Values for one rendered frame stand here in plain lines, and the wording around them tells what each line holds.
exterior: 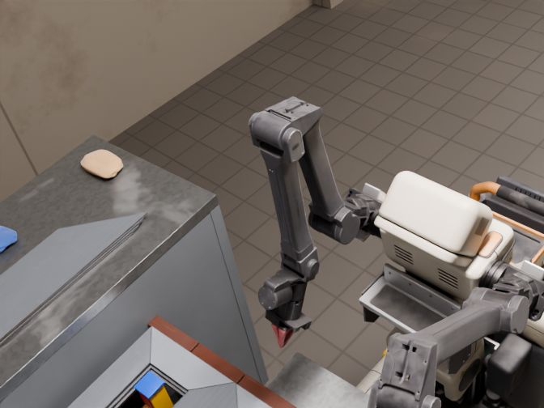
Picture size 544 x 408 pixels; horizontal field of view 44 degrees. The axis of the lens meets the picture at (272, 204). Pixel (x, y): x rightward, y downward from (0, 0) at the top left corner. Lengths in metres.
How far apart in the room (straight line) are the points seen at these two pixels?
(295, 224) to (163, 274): 0.66
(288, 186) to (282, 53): 3.31
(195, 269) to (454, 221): 0.95
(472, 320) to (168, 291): 1.05
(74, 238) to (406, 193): 1.01
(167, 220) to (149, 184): 0.19
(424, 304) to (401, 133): 2.23
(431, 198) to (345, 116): 2.56
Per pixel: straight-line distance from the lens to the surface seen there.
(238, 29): 4.69
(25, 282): 1.99
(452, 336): 1.22
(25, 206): 2.28
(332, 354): 2.88
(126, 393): 1.95
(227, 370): 1.91
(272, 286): 1.54
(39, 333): 1.89
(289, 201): 1.41
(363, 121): 3.95
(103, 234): 2.02
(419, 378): 1.12
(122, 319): 1.99
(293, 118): 1.31
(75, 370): 1.97
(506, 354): 1.99
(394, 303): 1.71
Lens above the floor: 2.40
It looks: 43 degrees down
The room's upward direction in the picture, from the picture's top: 12 degrees counter-clockwise
